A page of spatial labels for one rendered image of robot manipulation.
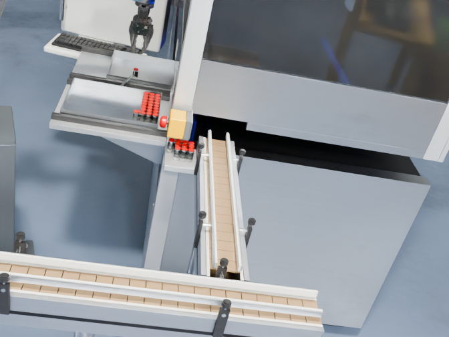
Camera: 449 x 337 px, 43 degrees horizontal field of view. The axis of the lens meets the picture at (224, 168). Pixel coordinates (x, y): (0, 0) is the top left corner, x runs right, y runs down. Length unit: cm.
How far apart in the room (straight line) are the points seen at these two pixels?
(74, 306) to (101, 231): 164
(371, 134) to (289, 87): 35
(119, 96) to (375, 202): 106
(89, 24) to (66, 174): 87
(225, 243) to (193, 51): 64
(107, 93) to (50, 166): 119
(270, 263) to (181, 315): 107
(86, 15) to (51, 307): 187
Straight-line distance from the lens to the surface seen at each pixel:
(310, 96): 195
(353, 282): 250
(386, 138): 210
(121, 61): 256
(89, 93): 225
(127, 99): 225
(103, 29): 294
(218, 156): 189
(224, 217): 163
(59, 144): 358
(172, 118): 185
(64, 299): 133
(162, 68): 256
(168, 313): 132
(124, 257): 282
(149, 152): 214
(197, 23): 181
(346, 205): 222
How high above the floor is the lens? 190
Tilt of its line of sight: 32 degrees down
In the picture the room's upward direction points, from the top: 14 degrees clockwise
